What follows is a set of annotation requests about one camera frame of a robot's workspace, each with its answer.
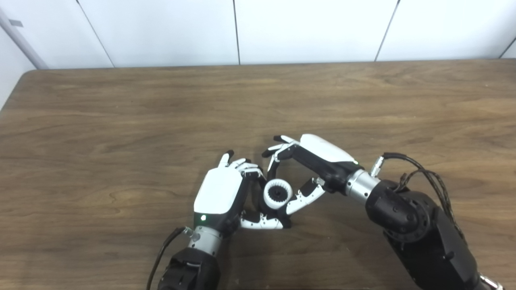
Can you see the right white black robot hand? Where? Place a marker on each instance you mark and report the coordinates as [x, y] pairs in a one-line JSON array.
[[322, 155]]

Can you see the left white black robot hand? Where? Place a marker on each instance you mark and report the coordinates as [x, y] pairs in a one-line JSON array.
[[219, 191]]

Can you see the round black part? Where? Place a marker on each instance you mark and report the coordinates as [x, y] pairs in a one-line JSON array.
[[278, 194]]

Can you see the small gray pole tag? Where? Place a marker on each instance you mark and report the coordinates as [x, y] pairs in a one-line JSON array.
[[16, 23]]

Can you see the gray wall corner pole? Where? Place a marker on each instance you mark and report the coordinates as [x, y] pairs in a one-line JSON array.
[[22, 40]]

